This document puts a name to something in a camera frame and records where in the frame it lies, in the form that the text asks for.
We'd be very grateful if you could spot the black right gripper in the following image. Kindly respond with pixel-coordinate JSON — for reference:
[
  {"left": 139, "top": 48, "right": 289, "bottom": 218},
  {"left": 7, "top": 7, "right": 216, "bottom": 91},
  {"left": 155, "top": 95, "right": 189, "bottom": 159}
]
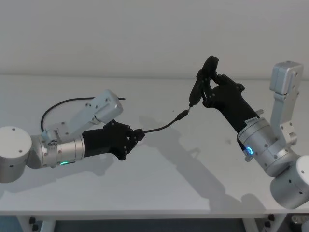
[{"left": 196, "top": 68, "right": 261, "bottom": 134}]

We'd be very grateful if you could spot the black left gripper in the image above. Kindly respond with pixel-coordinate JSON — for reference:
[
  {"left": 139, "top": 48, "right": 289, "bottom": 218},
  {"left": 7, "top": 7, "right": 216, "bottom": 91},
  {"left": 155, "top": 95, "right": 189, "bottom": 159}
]
[{"left": 81, "top": 120, "right": 146, "bottom": 161}]

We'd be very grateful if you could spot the black cable with plug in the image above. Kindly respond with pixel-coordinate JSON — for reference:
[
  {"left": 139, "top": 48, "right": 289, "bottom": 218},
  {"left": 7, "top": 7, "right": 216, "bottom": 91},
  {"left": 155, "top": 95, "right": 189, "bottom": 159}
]
[{"left": 142, "top": 107, "right": 193, "bottom": 134}]

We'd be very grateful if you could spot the white table leg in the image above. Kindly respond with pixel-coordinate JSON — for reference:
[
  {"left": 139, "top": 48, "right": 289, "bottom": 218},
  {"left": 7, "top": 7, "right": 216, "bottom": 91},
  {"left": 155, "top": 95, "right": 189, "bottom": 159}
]
[
  {"left": 240, "top": 210, "right": 275, "bottom": 232},
  {"left": 18, "top": 210, "right": 57, "bottom": 232}
]

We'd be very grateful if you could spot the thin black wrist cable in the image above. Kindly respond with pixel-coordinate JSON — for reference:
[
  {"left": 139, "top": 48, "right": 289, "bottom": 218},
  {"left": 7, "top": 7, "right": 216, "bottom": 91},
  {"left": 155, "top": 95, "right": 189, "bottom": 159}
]
[{"left": 40, "top": 96, "right": 126, "bottom": 133}]

